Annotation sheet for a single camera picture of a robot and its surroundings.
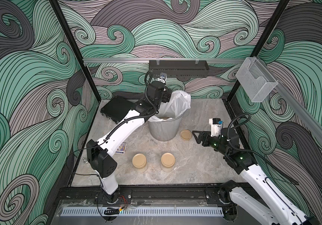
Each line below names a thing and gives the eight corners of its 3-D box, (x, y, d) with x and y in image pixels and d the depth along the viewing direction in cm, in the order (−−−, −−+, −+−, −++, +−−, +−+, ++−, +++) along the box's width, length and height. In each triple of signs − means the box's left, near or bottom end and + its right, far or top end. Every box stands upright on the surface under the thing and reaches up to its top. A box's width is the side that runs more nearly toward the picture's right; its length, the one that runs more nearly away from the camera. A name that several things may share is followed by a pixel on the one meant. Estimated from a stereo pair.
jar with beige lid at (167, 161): (161, 173, 83) (161, 166, 75) (161, 160, 89) (161, 152, 80) (173, 173, 83) (175, 166, 75) (173, 160, 89) (174, 152, 80)
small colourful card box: (115, 154, 91) (114, 152, 89) (117, 144, 96) (117, 142, 94) (124, 154, 91) (124, 152, 89) (126, 144, 96) (125, 142, 94)
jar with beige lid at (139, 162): (134, 173, 83) (131, 167, 75) (135, 160, 88) (132, 153, 80) (147, 173, 83) (146, 167, 75) (147, 160, 88) (146, 153, 80)
